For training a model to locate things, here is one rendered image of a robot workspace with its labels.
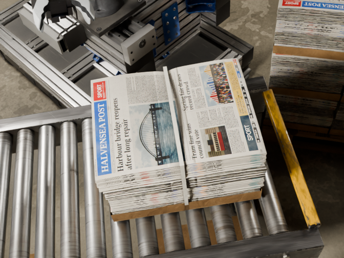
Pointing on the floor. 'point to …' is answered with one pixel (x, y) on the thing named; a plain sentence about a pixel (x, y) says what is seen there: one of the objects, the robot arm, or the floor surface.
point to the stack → (308, 70)
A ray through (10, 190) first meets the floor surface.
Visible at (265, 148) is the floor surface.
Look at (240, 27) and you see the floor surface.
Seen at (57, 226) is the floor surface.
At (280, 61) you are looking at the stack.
